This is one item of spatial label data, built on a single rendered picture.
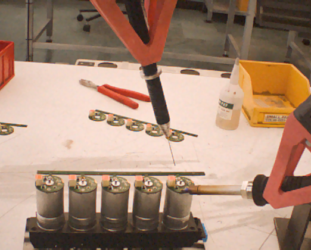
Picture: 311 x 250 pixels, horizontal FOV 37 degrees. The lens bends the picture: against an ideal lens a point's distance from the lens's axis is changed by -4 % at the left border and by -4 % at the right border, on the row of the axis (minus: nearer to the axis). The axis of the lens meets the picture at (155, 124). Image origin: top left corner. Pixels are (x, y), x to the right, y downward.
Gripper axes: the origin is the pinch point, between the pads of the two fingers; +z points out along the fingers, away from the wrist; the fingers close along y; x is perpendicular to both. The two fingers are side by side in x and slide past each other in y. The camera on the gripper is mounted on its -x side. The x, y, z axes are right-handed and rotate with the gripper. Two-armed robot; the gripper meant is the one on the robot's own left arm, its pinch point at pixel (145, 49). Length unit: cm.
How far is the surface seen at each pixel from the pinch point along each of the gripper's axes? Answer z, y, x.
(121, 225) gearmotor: 15.2, 0.6, 5.4
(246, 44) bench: 107, 198, -111
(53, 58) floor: 103, 262, -5
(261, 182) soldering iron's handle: 10.1, -6.3, -4.8
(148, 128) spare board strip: 20.5, 21.3, -3.5
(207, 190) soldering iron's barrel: 12.1, -2.6, -1.8
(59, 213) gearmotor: 12.5, 1.9, 10.0
